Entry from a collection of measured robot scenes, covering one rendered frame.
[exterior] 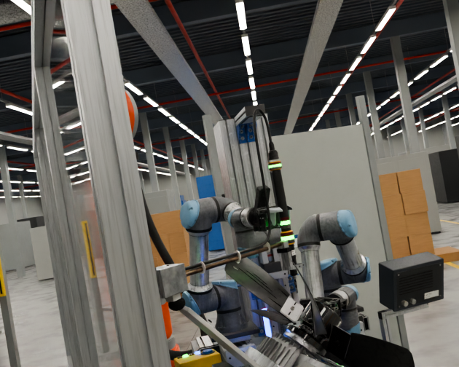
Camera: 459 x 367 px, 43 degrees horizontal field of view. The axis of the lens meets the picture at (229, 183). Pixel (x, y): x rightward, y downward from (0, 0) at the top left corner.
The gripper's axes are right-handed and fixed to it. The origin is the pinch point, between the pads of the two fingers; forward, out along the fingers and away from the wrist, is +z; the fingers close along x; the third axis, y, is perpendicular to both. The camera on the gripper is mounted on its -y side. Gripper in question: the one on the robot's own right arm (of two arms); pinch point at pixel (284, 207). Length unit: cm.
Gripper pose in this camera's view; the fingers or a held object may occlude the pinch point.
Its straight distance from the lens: 198.6
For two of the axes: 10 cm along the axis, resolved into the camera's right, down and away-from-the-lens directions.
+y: 1.7, 9.9, -0.2
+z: 4.7, -1.0, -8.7
